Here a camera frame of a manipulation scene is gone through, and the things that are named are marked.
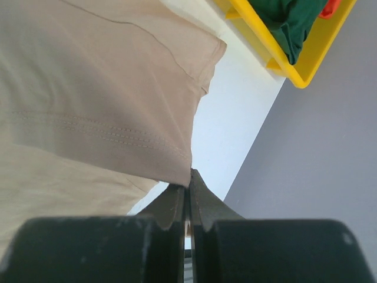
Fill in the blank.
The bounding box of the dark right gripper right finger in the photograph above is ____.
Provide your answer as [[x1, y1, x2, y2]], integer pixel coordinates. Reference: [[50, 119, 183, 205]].
[[190, 170, 371, 282]]

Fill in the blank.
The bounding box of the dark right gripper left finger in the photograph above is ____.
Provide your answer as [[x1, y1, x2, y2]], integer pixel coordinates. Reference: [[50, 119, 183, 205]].
[[1, 185, 185, 282]]

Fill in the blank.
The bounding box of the beige t shirt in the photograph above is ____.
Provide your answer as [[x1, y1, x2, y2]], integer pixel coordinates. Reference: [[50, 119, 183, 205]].
[[1, 1, 227, 253]]

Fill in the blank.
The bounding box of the yellow plastic bin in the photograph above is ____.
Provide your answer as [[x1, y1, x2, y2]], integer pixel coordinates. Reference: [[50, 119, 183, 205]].
[[215, 0, 355, 88]]

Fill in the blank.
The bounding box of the green t shirt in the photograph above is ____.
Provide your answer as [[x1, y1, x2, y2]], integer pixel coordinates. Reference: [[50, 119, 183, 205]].
[[249, 0, 327, 65]]

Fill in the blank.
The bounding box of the orange t shirt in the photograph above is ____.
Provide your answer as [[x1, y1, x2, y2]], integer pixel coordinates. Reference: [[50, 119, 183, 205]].
[[318, 0, 342, 19]]

